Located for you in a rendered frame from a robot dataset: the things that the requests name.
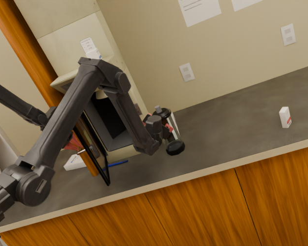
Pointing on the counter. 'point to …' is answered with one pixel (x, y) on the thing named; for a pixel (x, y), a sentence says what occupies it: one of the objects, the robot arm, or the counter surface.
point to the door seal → (92, 153)
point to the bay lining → (104, 119)
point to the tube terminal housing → (100, 41)
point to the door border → (93, 157)
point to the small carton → (94, 54)
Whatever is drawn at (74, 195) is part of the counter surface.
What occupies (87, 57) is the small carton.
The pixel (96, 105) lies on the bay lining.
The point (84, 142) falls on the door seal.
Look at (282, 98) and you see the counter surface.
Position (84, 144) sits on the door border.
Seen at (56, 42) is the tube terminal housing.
